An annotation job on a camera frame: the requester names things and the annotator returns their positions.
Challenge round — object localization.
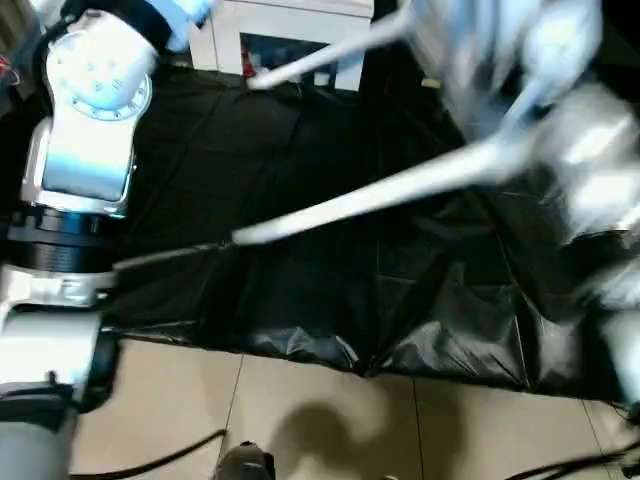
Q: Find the black left wrist camera cable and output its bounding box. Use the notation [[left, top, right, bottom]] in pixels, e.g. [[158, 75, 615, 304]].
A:
[[72, 428, 229, 476]]

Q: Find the white plastic table leg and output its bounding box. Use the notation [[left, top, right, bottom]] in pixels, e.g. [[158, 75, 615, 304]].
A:
[[246, 12, 419, 92], [230, 134, 546, 247]]

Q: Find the black mat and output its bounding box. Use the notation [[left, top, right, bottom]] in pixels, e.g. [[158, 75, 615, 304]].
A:
[[0, 59, 640, 401]]

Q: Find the white glass-door cabinet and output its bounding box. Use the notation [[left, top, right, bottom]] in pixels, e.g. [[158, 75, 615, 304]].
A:
[[188, 0, 376, 94]]

